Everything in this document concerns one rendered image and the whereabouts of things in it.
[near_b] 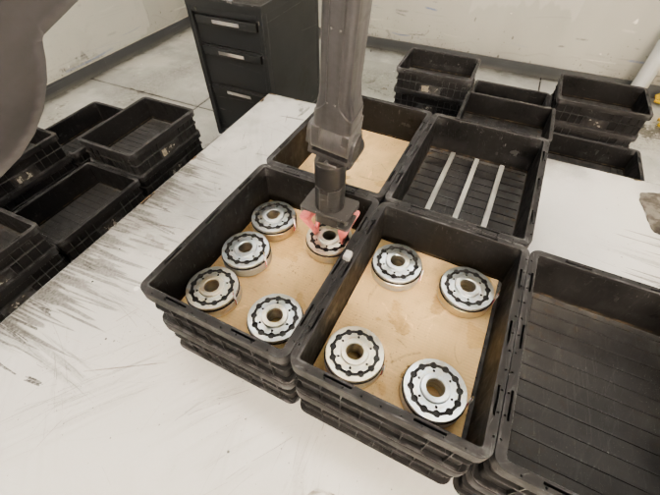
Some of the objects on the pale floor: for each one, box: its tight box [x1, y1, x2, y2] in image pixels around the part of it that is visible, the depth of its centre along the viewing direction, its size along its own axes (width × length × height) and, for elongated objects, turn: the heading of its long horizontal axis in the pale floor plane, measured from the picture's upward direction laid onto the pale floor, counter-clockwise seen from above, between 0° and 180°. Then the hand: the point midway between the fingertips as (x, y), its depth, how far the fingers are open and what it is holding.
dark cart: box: [185, 0, 320, 134], centre depth 225 cm, size 60×45×90 cm
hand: (329, 235), depth 79 cm, fingers open, 6 cm apart
